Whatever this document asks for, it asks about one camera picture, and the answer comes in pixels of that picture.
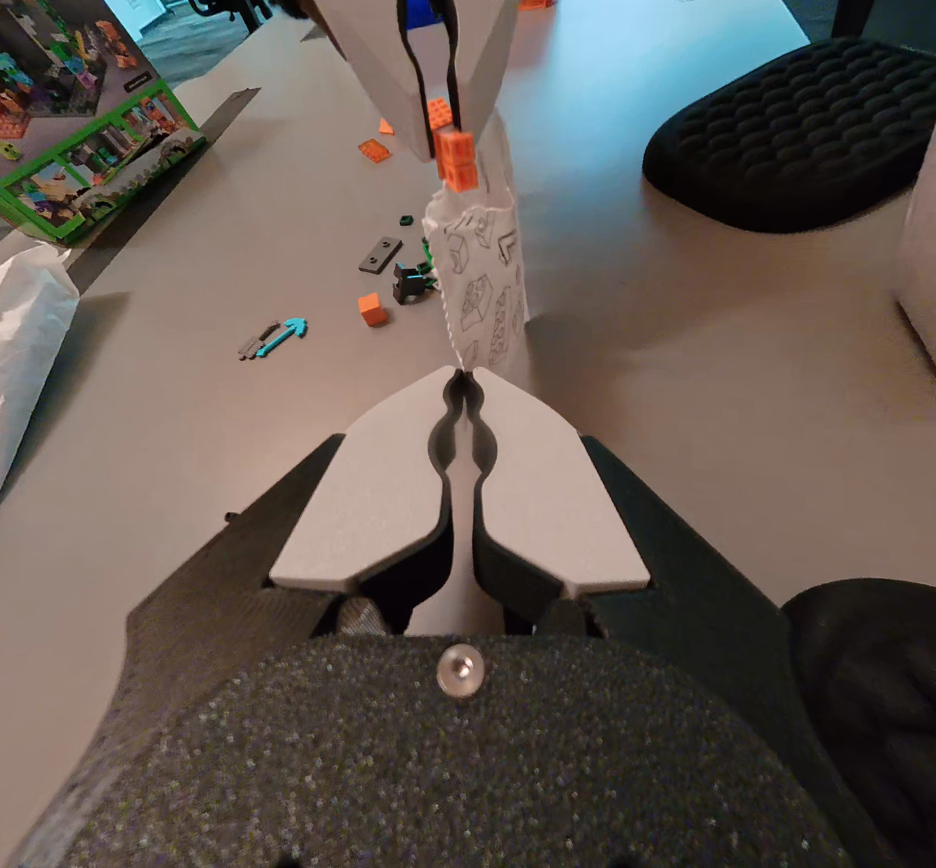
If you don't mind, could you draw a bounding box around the green toy set box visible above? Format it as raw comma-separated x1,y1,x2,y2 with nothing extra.
0,0,207,249

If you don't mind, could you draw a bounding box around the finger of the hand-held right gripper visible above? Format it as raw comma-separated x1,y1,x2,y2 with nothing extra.
441,0,538,145
296,0,434,161

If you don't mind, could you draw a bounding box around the cyan toy pickaxe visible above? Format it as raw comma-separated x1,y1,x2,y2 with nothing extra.
255,317,309,358

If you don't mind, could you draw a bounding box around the dark grey two-hole plate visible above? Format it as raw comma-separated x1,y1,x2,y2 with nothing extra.
357,235,405,275

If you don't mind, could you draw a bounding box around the grey toy axe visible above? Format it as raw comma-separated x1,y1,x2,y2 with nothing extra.
237,319,281,362

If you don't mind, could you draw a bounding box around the small printed paper bag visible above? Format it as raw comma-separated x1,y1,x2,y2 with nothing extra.
423,115,529,379

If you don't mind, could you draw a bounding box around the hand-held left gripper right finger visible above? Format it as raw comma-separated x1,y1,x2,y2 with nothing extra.
468,367,652,635

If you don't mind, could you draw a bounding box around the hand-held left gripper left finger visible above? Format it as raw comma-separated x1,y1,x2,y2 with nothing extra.
269,366,458,635

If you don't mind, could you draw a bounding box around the large printed paper bag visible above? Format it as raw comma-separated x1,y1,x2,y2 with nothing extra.
0,239,80,478

